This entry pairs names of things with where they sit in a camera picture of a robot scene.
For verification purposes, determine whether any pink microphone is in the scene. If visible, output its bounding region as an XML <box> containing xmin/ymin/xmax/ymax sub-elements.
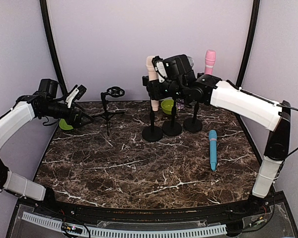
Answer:
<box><xmin>204</xmin><ymin>50</ymin><xmax>216</xmax><ymax>74</ymax></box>

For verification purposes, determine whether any black tripod mic stand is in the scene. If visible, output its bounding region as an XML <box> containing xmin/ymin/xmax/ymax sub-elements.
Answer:
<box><xmin>92</xmin><ymin>86</ymin><xmax>125</xmax><ymax>136</ymax></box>

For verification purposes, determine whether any white cable duct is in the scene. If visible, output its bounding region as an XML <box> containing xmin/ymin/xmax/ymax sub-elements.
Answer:
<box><xmin>21</xmin><ymin>212</ymin><xmax>227</xmax><ymax>238</ymax></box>

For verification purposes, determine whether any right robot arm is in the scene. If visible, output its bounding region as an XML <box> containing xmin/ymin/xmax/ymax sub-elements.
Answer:
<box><xmin>142</xmin><ymin>74</ymin><xmax>291</xmax><ymax>215</ymax></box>

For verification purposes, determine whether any black round-base stand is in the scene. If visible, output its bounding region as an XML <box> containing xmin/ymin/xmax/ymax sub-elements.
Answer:
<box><xmin>141</xmin><ymin>75</ymin><xmax>163</xmax><ymax>142</ymax></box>
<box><xmin>162</xmin><ymin>100</ymin><xmax>182</xmax><ymax>136</ymax></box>
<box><xmin>183</xmin><ymin>72</ymin><xmax>203</xmax><ymax>132</ymax></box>

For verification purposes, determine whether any black frame post left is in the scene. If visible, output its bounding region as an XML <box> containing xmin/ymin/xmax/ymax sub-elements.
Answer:
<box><xmin>39</xmin><ymin>0</ymin><xmax>68</xmax><ymax>102</ymax></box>

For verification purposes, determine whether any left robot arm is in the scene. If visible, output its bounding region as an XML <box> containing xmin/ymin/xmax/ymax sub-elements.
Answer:
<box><xmin>0</xmin><ymin>79</ymin><xmax>93</xmax><ymax>216</ymax></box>

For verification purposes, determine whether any green bowl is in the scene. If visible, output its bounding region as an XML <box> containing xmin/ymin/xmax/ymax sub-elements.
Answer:
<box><xmin>161</xmin><ymin>99</ymin><xmax>174</xmax><ymax>115</ymax></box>

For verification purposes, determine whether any black frame post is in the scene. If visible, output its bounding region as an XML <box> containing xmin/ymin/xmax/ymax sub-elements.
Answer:
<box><xmin>235</xmin><ymin>0</ymin><xmax>260</xmax><ymax>89</ymax></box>
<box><xmin>39</xmin><ymin>0</ymin><xmax>68</xmax><ymax>102</ymax></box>

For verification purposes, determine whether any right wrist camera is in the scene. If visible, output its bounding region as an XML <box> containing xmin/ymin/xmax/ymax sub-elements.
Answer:
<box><xmin>151</xmin><ymin>54</ymin><xmax>194</xmax><ymax>82</ymax></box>

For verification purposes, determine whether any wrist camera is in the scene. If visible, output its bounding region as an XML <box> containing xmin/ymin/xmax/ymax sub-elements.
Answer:
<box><xmin>151</xmin><ymin>54</ymin><xmax>194</xmax><ymax>82</ymax></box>
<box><xmin>65</xmin><ymin>85</ymin><xmax>87</xmax><ymax>108</ymax></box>

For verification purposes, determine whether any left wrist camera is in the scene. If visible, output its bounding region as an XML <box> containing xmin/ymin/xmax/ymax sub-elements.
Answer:
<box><xmin>65</xmin><ymin>85</ymin><xmax>87</xmax><ymax>108</ymax></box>

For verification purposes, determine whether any blue microphone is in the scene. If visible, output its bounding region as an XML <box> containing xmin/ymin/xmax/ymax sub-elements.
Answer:
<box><xmin>209</xmin><ymin>130</ymin><xmax>217</xmax><ymax>171</ymax></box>

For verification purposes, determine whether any black frame post right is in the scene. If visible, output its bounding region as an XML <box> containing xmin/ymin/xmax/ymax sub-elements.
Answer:
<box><xmin>235</xmin><ymin>0</ymin><xmax>260</xmax><ymax>89</ymax></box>

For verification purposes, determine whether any beige microphone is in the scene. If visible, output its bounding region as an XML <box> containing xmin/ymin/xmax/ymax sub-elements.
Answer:
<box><xmin>146</xmin><ymin>56</ymin><xmax>160</xmax><ymax>112</ymax></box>

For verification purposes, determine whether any green plate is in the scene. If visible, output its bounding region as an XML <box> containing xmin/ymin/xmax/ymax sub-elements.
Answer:
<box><xmin>59</xmin><ymin>119</ymin><xmax>73</xmax><ymax>130</ymax></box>

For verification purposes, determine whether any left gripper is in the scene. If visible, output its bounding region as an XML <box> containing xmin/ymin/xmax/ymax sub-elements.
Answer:
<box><xmin>41</xmin><ymin>100</ymin><xmax>94</xmax><ymax>128</ymax></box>

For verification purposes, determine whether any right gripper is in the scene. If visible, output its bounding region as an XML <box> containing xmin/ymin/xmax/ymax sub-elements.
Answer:
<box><xmin>147</xmin><ymin>78</ymin><xmax>186</xmax><ymax>100</ymax></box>

